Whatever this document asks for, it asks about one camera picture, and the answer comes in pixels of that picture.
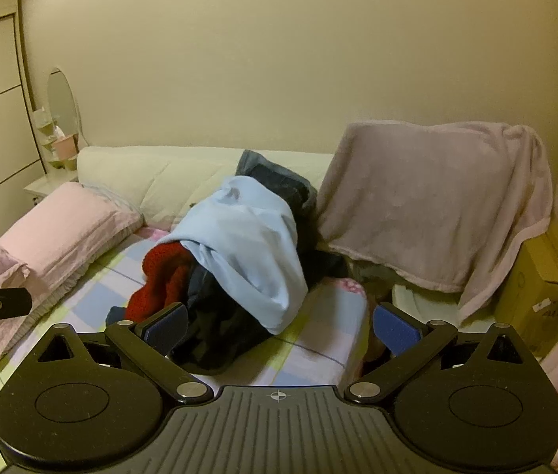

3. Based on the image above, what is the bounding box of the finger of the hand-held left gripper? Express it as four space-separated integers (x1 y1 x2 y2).
0 287 33 331

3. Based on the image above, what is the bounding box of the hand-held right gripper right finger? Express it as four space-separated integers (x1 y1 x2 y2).
343 303 526 404

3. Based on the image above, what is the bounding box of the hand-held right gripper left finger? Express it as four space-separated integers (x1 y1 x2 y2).
37 303 213 404

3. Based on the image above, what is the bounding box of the light blue sweatshirt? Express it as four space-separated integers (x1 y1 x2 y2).
170 175 309 335

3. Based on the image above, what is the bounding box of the white folded cloth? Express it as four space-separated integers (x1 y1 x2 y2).
391 284 462 327

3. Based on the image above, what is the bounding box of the red knit garment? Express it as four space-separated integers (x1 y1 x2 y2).
126 242 197 323

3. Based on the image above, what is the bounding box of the black garment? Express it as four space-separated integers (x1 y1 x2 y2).
173 237 353 376

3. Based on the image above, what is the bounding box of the floral folded quilt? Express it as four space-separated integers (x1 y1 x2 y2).
303 276 371 386

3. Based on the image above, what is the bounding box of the checked bed sheet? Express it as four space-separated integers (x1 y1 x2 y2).
0 224 373 457

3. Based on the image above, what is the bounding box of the pink pillow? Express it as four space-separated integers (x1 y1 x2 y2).
0 182 144 290

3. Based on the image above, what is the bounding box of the white dressing table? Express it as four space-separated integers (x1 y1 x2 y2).
24 109 82 207

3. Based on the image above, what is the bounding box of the mauve fleece blanket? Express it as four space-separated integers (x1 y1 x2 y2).
316 121 553 324

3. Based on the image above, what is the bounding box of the yellow cardboard box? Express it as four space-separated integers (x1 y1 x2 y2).
493 222 558 356

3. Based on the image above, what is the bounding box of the cream padded headboard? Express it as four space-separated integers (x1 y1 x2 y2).
77 145 335 231

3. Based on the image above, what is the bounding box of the pink cup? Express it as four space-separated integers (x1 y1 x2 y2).
53 137 79 160

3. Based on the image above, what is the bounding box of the dark grey fleece garment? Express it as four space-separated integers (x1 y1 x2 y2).
236 149 319 230

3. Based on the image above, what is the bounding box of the oval mirror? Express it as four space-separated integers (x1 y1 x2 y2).
47 68 83 137

